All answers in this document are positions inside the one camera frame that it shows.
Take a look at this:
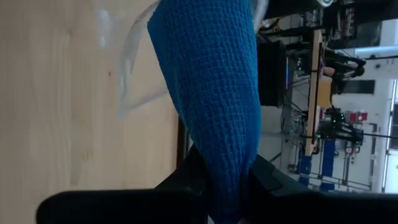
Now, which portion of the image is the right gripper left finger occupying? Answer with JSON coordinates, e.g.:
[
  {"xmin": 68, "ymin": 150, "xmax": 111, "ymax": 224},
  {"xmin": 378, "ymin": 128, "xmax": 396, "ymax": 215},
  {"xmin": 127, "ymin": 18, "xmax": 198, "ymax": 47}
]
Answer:
[{"xmin": 155, "ymin": 144, "xmax": 215, "ymax": 200}]

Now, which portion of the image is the blue elastic bandage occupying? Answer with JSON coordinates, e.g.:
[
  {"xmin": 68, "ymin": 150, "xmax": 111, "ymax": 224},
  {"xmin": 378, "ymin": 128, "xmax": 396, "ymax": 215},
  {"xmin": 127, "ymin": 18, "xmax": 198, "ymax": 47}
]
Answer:
[{"xmin": 147, "ymin": 0, "xmax": 262, "ymax": 224}]

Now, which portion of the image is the tan cardboard box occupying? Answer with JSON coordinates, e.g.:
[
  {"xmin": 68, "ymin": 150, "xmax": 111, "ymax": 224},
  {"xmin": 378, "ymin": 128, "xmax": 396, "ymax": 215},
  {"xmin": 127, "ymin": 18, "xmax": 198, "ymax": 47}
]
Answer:
[{"xmin": 317, "ymin": 77, "xmax": 333, "ymax": 108}]

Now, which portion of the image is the clear plastic bag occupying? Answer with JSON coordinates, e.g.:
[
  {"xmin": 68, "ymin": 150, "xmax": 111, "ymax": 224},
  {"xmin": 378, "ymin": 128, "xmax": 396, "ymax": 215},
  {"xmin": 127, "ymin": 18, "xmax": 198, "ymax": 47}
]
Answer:
[{"xmin": 93, "ymin": 0, "xmax": 269, "ymax": 119}]

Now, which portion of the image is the black computer case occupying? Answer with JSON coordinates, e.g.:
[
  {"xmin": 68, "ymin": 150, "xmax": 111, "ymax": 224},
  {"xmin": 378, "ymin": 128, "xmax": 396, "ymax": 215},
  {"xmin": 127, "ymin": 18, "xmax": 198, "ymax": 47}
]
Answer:
[{"xmin": 257, "ymin": 40, "xmax": 289, "ymax": 108}]

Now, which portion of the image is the wooden workbench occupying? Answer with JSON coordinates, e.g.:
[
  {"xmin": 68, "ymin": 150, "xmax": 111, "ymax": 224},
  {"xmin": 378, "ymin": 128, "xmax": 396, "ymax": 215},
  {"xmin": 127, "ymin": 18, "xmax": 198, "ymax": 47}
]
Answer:
[{"xmin": 304, "ymin": 29, "xmax": 324, "ymax": 156}]

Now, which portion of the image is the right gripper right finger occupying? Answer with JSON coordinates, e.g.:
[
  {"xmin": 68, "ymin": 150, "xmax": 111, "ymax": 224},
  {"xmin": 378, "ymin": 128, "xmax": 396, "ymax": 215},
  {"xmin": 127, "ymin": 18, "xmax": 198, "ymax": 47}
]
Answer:
[{"xmin": 248, "ymin": 154, "xmax": 321, "ymax": 195}]

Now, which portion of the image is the black aluminium table frame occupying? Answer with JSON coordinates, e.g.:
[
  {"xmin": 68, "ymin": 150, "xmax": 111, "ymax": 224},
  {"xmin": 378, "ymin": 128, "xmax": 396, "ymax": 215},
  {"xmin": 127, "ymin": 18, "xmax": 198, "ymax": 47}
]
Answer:
[{"xmin": 176, "ymin": 118, "xmax": 189, "ymax": 170}]

